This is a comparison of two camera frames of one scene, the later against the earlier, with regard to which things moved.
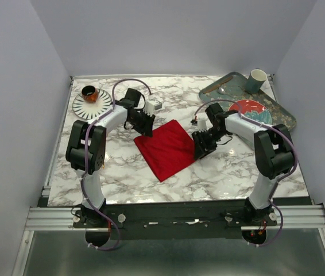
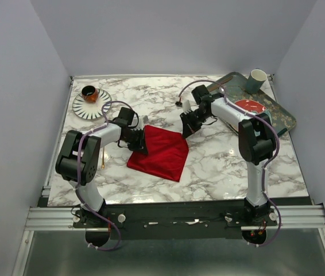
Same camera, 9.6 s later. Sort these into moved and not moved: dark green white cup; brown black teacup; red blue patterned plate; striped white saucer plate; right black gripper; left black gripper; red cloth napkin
Moved: right black gripper; red cloth napkin; left black gripper
Not moved: brown black teacup; striped white saucer plate; red blue patterned plate; dark green white cup
